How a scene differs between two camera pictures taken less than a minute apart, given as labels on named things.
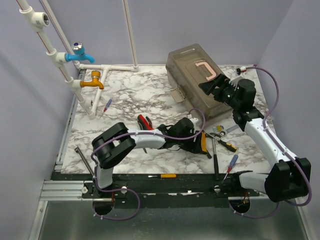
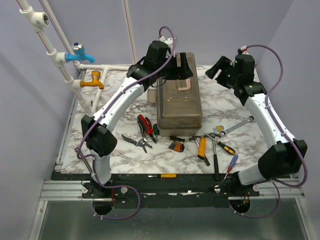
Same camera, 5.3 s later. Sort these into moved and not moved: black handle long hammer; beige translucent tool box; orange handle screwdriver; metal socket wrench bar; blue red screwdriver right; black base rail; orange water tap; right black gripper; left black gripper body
Moved: beige translucent tool box; left black gripper body; right black gripper
Not moved: black base rail; orange water tap; metal socket wrench bar; blue red screwdriver right; black handle long hammer; orange handle screwdriver
